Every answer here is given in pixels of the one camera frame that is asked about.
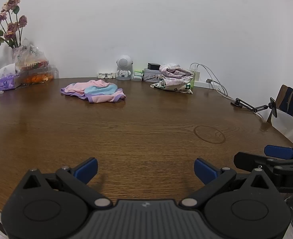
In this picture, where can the clear container of oranges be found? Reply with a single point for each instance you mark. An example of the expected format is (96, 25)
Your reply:
(36, 77)

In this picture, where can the pink floral clothes pile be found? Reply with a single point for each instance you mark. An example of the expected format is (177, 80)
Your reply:
(173, 73)

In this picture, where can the pink and blue garment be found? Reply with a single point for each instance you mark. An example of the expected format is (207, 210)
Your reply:
(96, 92)

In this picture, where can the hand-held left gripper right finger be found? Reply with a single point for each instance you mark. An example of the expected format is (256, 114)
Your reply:
(205, 171)

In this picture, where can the grey tin box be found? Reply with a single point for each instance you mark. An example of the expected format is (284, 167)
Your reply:
(151, 76)

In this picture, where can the pink artificial flowers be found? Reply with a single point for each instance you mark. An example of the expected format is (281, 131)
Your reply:
(10, 27)

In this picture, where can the clear plastic small box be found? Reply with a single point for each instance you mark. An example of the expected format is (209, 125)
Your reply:
(137, 78)

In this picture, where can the purple tissue box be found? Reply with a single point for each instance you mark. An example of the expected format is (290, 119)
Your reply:
(7, 82)

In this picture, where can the cream cloth with green flowers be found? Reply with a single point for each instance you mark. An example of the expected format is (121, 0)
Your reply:
(171, 87)

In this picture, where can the white power strip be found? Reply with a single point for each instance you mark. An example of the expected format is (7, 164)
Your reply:
(206, 84)

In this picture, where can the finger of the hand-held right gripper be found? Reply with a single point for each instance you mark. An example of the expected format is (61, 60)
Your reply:
(279, 151)
(248, 160)

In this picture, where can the wooden chair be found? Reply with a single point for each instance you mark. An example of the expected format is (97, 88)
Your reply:
(282, 92)

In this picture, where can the green white small box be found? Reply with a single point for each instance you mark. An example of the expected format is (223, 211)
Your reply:
(138, 73)

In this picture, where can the white robot speaker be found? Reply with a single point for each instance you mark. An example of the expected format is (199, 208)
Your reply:
(124, 66)

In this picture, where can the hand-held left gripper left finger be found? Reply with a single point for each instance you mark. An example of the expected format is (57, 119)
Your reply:
(86, 170)

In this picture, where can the white clip holder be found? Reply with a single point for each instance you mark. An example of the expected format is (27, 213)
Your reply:
(106, 75)

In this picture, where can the clear plastic snack bag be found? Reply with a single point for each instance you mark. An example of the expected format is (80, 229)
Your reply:
(30, 57)

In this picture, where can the black charger block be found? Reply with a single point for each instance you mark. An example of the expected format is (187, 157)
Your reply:
(153, 66)

